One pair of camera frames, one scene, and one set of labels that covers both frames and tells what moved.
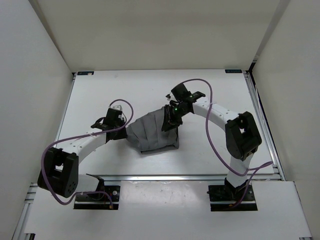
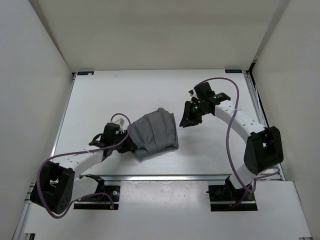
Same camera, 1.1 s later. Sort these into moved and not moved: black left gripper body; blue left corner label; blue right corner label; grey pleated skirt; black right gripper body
Moved: black right gripper body; black left gripper body
Not moved: blue left corner label; blue right corner label; grey pleated skirt
